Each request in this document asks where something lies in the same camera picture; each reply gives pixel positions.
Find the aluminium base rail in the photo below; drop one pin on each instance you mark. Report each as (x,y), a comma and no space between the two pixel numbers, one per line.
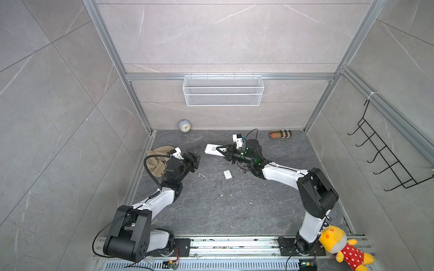
(226,253)

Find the black wall hook rack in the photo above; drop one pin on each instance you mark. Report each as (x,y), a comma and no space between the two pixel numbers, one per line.
(393,164)

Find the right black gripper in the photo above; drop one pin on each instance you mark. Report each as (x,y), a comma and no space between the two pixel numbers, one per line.
(231,152)

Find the white wire mesh basket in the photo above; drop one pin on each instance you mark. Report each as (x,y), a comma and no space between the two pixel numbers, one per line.
(231,90)

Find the yellow plush toy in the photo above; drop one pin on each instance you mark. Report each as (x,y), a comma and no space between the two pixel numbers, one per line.
(334,240)

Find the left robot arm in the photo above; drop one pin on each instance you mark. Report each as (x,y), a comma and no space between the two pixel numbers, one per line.
(130,236)

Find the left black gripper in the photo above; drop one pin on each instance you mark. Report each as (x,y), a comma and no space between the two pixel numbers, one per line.
(191,160)

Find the plaid striped slipper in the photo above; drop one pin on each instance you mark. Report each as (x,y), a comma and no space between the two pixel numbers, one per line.
(283,133)

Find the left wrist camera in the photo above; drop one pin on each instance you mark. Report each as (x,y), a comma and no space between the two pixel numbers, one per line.
(176,153)

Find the white remote control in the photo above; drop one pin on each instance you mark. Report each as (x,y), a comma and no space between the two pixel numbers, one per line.
(211,149)

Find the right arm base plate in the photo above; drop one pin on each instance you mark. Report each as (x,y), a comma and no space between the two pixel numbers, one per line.
(291,246)

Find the small round grey clock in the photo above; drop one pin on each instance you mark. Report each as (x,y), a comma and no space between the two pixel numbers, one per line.
(184,126)

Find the white battery cover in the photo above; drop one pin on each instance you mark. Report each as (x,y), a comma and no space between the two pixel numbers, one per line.
(227,175)

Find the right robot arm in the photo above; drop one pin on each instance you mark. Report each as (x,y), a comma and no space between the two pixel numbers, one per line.
(316,191)

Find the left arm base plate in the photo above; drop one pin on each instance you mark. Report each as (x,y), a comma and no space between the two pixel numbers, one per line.
(177,246)

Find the beige cap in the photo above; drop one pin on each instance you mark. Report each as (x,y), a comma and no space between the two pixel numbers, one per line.
(157,165)

